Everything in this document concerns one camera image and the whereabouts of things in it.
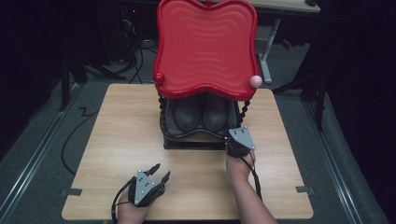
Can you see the person's right hand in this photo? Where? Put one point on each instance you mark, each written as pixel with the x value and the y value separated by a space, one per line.
pixel 238 168

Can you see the grey tape piece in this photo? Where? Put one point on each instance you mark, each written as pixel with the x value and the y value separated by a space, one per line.
pixel 74 192
pixel 305 189

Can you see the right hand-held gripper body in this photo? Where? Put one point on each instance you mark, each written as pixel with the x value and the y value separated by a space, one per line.
pixel 241 140

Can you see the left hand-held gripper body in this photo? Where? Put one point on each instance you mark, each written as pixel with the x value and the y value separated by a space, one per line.
pixel 144 186

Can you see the black metal stand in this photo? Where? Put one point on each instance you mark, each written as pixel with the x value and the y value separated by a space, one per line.
pixel 319 102
pixel 64 84

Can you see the metal floor rail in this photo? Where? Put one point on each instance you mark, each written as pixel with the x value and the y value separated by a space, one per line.
pixel 34 161
pixel 333 161

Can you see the person's left hand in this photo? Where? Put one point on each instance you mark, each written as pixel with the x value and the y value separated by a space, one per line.
pixel 130 214

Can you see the desk with white leg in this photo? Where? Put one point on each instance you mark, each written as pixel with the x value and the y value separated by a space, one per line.
pixel 269 46

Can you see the black slipper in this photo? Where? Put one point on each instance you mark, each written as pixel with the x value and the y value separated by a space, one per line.
pixel 186 113
pixel 216 112

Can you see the red and black shoe rack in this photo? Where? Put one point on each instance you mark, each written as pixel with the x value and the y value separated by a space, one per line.
pixel 205 46

